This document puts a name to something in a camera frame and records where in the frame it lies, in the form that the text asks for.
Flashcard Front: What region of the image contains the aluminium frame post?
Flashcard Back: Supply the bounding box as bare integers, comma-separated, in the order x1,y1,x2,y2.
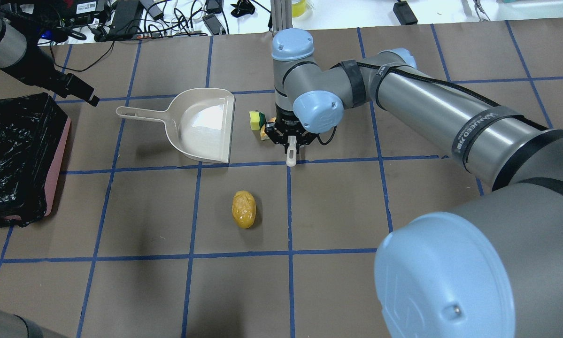
270,0,293,33

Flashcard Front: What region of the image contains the pink bin with black bag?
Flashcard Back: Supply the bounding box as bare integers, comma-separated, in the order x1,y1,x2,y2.
0,92,70,228

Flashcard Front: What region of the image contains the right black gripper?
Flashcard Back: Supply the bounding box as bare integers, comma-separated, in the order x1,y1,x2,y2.
266,117,318,147

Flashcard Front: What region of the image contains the yellow green sponge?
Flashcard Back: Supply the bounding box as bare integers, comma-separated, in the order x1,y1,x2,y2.
249,110,267,131

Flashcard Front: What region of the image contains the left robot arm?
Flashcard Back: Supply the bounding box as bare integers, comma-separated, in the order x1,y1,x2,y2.
0,17,100,107

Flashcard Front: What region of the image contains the croissant bread piece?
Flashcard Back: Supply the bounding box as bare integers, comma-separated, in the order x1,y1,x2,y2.
259,123,270,141

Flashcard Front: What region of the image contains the beige plastic dustpan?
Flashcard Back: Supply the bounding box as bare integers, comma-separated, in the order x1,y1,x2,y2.
116,88,235,163

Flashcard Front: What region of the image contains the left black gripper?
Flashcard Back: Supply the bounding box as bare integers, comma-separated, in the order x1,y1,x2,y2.
51,70,100,107

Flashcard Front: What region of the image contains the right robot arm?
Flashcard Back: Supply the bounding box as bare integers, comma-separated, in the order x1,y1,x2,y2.
265,28,563,338

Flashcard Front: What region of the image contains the yellow potato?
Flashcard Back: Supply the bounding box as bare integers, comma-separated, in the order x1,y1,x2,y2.
232,190,257,229

